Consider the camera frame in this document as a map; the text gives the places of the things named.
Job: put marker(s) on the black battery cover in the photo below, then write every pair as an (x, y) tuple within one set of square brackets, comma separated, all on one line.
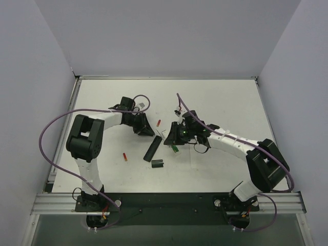
[(159, 163)]

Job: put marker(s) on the green battery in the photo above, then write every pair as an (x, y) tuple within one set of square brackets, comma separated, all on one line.
[(175, 149)]

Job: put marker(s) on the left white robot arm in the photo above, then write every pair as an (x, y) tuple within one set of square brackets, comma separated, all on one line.
[(86, 136)]

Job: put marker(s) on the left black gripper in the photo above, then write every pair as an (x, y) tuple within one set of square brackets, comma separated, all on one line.
[(140, 123)]

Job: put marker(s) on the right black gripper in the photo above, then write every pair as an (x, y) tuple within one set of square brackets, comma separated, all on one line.
[(176, 133)]

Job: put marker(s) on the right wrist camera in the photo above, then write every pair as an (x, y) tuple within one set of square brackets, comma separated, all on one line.
[(179, 114)]

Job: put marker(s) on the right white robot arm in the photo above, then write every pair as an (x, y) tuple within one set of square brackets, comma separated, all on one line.
[(266, 165)]

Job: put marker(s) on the black remote control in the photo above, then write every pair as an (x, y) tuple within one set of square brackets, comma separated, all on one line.
[(152, 149)]

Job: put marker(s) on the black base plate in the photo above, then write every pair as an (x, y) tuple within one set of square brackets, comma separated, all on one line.
[(165, 209)]

